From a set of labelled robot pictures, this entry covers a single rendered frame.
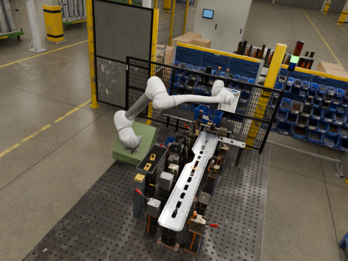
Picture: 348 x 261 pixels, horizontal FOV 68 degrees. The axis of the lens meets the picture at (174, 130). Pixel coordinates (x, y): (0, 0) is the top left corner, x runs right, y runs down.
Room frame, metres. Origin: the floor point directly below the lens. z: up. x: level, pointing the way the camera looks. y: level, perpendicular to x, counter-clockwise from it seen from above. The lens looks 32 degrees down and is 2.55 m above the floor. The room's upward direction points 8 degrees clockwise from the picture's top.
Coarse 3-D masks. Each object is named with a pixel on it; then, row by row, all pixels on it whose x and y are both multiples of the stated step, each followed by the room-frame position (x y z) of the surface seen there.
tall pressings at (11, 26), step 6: (0, 0) 8.06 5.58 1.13; (6, 0) 8.01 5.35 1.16; (0, 6) 7.76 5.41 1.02; (6, 6) 7.96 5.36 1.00; (0, 12) 7.70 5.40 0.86; (6, 12) 7.94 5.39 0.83; (0, 18) 7.65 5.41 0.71; (6, 18) 7.94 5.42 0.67; (12, 18) 8.04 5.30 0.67; (0, 24) 7.64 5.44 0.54; (6, 24) 8.04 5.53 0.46; (12, 24) 8.00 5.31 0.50; (0, 30) 7.62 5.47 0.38; (6, 30) 7.74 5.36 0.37; (12, 30) 7.95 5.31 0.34
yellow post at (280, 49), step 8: (280, 48) 2.75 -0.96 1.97; (280, 56) 2.74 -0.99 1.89; (272, 64) 2.76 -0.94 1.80; (280, 64) 2.74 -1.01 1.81; (272, 72) 2.75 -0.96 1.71; (272, 80) 2.74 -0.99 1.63; (272, 88) 2.74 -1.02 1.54; (264, 96) 2.75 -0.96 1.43; (256, 112) 2.76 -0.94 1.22; (256, 128) 2.74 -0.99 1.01; (248, 136) 2.76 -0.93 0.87; (248, 144) 2.75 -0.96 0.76
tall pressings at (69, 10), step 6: (66, 0) 11.17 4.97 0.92; (72, 0) 11.31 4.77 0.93; (78, 0) 11.57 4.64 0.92; (84, 0) 11.92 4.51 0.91; (66, 6) 10.80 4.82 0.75; (78, 6) 11.56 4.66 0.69; (84, 6) 11.56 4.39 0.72; (66, 12) 10.75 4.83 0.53; (72, 12) 11.09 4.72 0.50; (78, 12) 11.55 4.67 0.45; (84, 12) 11.53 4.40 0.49
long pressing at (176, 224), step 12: (204, 132) 2.51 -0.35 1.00; (216, 144) 2.30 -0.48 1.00; (204, 156) 2.05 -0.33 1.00; (204, 168) 1.87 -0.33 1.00; (180, 180) 1.67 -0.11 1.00; (192, 180) 1.69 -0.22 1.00; (180, 192) 1.53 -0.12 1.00; (192, 192) 1.55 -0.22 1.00; (168, 204) 1.39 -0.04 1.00; (168, 216) 1.27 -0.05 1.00; (180, 216) 1.28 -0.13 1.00; (168, 228) 1.17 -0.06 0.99; (180, 228) 1.18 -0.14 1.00
